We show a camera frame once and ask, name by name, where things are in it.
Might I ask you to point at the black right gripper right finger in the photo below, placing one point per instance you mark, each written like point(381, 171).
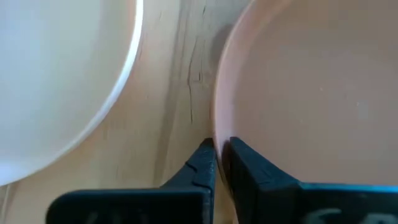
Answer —
point(295, 205)

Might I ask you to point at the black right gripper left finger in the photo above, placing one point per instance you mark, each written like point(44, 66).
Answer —
point(140, 207)

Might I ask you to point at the peach plate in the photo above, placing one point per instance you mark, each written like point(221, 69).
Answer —
point(56, 77)

